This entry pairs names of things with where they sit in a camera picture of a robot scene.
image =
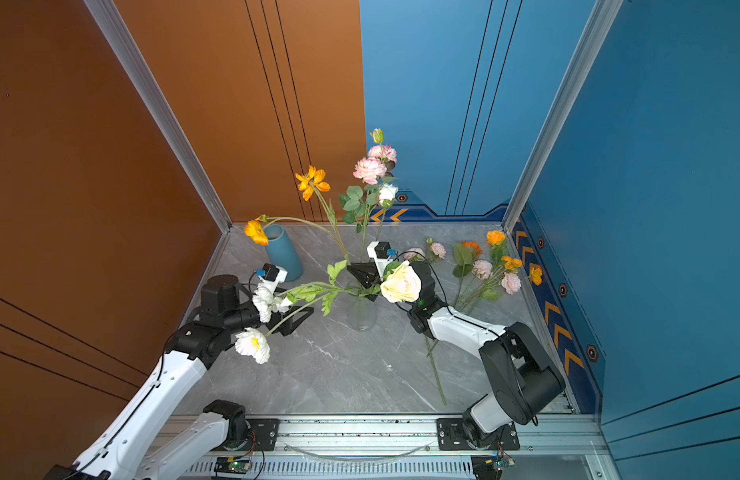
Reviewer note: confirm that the green circuit board left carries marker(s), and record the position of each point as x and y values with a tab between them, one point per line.
232	465

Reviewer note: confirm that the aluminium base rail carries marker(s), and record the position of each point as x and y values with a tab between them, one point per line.
405	446

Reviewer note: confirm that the aluminium corner post right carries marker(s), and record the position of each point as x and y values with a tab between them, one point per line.
595	32

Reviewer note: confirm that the clear glass vase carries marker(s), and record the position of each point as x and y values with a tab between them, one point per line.
362	314

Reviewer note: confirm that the aluminium corner post left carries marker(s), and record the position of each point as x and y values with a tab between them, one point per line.
113	26

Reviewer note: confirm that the orange gerbera with leaf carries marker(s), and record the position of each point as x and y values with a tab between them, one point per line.
466	254

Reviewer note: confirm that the teal ceramic vase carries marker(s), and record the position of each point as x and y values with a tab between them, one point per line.
281	251

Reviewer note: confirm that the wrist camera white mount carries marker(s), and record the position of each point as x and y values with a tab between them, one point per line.
270	277
382	254

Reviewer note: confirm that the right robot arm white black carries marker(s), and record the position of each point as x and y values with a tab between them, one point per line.
522	375

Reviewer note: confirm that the green circuit board right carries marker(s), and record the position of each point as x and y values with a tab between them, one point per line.
491	467

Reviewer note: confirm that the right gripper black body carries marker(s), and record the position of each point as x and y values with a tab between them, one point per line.
373	297

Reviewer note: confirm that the green circuit board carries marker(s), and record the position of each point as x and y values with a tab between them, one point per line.
491	467
232	465

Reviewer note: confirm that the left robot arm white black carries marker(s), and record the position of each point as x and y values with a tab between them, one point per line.
122	451

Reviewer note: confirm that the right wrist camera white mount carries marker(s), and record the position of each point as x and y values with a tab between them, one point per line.
382	254

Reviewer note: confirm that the pink rose spray with leaves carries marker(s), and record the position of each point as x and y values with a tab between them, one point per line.
374	169

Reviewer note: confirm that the orange flower stem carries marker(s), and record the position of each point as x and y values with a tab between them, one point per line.
497	247

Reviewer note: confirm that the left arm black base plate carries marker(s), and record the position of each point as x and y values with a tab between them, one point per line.
256	432

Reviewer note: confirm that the white poppy fuzzy green stem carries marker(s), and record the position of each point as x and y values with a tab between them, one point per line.
253	341

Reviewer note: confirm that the yellow cosmos flower stem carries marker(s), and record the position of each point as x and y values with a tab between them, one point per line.
311	184

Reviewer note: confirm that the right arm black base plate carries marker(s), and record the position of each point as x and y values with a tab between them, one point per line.
454	434

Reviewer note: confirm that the pink peony flower stem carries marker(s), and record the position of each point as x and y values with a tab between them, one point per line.
495	280

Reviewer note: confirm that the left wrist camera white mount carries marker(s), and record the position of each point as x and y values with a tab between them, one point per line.
270	277

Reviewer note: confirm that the small pink rose spray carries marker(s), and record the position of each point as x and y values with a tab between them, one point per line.
435	251

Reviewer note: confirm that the aluminium corner post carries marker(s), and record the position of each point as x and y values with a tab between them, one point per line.
595	32
113	26

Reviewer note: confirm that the single white rose stem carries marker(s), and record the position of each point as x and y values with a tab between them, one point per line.
384	200

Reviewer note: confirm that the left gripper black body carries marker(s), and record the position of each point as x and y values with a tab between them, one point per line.
275	321

